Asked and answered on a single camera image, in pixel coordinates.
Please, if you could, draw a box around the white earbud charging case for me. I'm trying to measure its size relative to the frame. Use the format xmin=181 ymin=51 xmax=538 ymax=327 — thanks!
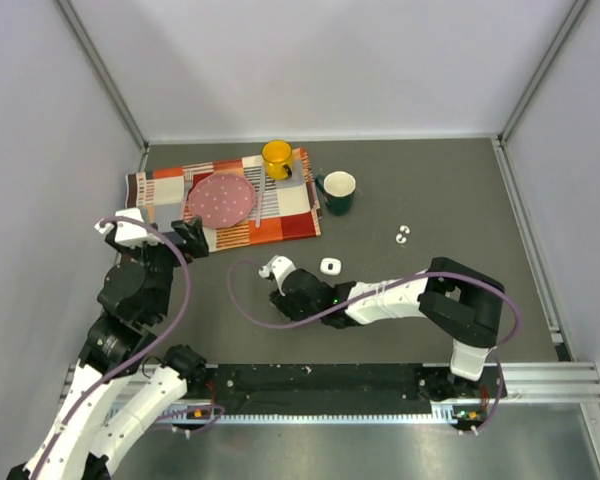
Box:
xmin=320 ymin=257 xmax=342 ymax=276

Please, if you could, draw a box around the aluminium frame rail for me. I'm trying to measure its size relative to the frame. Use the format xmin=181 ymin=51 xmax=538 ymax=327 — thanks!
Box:
xmin=88 ymin=362 xmax=600 ymax=403

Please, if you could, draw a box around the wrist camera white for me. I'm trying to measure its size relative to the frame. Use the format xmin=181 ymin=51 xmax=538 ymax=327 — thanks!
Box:
xmin=258 ymin=255 xmax=296 ymax=296
xmin=114 ymin=207 xmax=159 ymax=248

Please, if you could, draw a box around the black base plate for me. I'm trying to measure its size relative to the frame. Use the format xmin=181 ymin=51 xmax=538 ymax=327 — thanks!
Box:
xmin=205 ymin=363 xmax=491 ymax=414

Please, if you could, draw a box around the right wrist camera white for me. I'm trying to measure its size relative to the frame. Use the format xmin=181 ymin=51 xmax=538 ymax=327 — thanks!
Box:
xmin=258 ymin=255 xmax=296 ymax=296

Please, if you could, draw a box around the patterned orange placemat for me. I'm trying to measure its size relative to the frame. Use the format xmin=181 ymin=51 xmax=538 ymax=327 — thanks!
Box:
xmin=125 ymin=148 xmax=321 ymax=252

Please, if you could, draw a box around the lilac fork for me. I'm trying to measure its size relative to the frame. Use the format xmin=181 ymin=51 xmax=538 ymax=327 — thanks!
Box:
xmin=181 ymin=169 xmax=194 ymax=211

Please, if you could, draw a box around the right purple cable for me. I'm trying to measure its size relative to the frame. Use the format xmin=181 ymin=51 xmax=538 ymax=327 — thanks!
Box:
xmin=227 ymin=258 xmax=524 ymax=436

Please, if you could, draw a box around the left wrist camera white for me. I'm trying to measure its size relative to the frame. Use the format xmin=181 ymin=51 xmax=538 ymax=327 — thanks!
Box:
xmin=114 ymin=207 xmax=159 ymax=248

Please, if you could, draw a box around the lilac knife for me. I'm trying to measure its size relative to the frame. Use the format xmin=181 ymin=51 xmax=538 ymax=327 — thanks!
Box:
xmin=255 ymin=164 xmax=266 ymax=229

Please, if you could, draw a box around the yellow mug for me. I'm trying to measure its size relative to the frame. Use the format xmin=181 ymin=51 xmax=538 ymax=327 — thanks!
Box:
xmin=261 ymin=140 xmax=293 ymax=181

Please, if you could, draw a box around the dark green mug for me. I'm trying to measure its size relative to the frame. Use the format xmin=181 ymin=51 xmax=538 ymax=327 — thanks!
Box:
xmin=315 ymin=171 xmax=357 ymax=216

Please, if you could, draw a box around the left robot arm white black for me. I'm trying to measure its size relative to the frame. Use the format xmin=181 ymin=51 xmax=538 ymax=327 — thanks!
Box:
xmin=8 ymin=208 xmax=209 ymax=479

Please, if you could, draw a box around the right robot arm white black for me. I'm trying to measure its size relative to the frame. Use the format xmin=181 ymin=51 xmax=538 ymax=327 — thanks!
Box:
xmin=259 ymin=255 xmax=505 ymax=396

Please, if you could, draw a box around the grey slotted cable duct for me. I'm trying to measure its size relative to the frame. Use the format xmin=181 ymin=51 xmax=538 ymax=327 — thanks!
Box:
xmin=156 ymin=404 xmax=481 ymax=426

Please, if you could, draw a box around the pink dotted plate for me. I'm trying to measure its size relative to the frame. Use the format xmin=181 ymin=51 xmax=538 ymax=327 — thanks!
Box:
xmin=187 ymin=173 xmax=256 ymax=229

